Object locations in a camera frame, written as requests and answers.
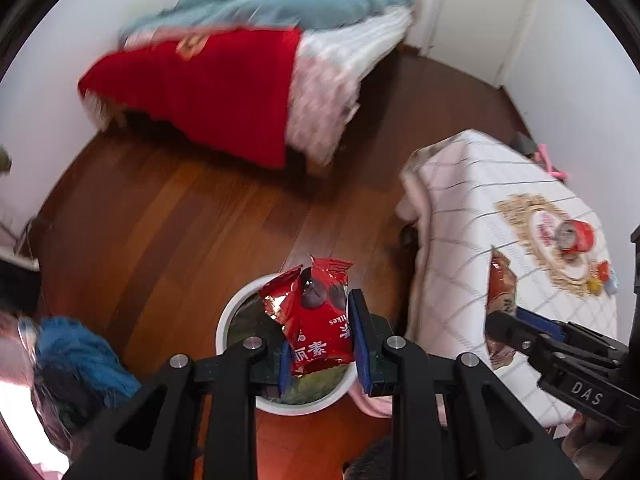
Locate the brown snack wrapper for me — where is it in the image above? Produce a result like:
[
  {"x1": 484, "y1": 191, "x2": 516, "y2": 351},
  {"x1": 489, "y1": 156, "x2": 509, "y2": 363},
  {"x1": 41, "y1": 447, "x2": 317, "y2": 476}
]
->
[{"x1": 485, "y1": 247, "x2": 518, "y2": 370}]

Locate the red snack wrapper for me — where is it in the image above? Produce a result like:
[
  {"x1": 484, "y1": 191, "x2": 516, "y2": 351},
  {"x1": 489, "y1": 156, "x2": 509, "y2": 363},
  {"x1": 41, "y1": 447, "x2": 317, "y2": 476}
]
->
[{"x1": 258, "y1": 257, "x2": 354, "y2": 376}]

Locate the white round trash bin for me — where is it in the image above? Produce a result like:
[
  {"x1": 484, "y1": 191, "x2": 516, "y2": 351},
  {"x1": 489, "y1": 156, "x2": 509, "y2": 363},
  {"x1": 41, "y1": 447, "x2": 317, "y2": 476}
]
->
[{"x1": 215, "y1": 274, "x2": 357, "y2": 416}]

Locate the yellow lemon peel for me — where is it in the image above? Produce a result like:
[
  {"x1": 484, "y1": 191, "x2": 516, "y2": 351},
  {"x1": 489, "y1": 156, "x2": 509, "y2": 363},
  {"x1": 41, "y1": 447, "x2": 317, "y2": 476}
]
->
[{"x1": 586, "y1": 278, "x2": 603, "y2": 296}]

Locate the red blue milk carton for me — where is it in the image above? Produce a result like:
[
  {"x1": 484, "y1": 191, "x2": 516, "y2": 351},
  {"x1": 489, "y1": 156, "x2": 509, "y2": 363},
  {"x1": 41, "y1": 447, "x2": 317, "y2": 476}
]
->
[{"x1": 597, "y1": 261, "x2": 620, "y2": 296}]

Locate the dark fuzzy seat cushion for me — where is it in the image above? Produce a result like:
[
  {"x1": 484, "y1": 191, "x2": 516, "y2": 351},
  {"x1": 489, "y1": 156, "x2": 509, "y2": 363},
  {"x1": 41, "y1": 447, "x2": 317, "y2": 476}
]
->
[{"x1": 343, "y1": 436, "x2": 393, "y2": 480}]

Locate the blue jacket on chair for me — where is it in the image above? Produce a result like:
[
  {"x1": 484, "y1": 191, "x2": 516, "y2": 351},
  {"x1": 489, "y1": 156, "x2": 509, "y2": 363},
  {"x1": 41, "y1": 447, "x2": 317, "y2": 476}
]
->
[{"x1": 30, "y1": 316, "x2": 141, "y2": 453}]

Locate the red soda can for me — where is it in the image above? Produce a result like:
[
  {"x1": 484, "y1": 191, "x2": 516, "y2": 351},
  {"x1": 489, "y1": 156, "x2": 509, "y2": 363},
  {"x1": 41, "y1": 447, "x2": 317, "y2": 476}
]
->
[{"x1": 554, "y1": 220, "x2": 596, "y2": 254}]

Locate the white patterned tablecloth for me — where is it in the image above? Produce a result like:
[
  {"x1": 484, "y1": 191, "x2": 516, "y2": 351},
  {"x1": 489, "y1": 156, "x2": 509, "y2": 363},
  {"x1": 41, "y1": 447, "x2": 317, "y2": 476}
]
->
[{"x1": 397, "y1": 130, "x2": 617, "y2": 428}]

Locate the pink hanger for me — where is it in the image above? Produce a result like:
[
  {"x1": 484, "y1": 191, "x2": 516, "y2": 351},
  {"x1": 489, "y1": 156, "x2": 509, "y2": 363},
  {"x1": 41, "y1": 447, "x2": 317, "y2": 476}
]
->
[{"x1": 533, "y1": 144, "x2": 568, "y2": 182}]

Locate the white closet door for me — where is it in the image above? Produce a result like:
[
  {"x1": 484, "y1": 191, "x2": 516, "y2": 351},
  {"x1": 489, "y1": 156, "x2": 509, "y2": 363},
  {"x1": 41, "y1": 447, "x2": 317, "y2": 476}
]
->
[{"x1": 427, "y1": 0, "x2": 529, "y2": 88}]

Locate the red blanket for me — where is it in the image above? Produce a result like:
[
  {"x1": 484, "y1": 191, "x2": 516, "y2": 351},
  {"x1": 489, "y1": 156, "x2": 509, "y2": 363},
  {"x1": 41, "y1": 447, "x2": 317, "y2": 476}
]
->
[{"x1": 77, "y1": 28, "x2": 302, "y2": 169}]

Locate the light blue quilt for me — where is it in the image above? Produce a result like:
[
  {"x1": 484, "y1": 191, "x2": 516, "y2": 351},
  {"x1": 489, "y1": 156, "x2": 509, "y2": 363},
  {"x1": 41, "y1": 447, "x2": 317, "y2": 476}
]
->
[{"x1": 119, "y1": 0, "x2": 413, "y2": 42}]

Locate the bed with wooden frame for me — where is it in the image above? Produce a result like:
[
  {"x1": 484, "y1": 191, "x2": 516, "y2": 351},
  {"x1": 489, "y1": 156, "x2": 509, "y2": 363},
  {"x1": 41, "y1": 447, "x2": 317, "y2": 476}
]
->
[{"x1": 79, "y1": 0, "x2": 416, "y2": 167}]

